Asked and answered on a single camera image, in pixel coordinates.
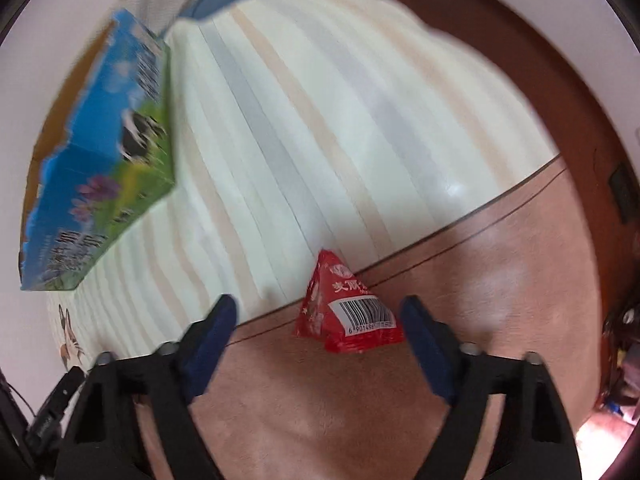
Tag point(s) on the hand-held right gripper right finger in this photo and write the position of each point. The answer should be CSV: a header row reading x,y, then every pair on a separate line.
x,y
430,350

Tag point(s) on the blue and green carton box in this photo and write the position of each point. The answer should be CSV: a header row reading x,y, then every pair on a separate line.
x,y
100,160

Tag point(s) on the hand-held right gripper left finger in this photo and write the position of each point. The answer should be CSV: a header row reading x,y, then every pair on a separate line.
x,y
210,345

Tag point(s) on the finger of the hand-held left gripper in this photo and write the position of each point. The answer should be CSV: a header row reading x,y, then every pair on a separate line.
x,y
55,405

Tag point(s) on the red triangular snack packet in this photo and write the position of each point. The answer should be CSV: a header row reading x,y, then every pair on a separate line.
x,y
325,310

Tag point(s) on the striped cat print tablecloth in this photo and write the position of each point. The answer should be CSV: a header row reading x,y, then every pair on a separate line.
x,y
350,135

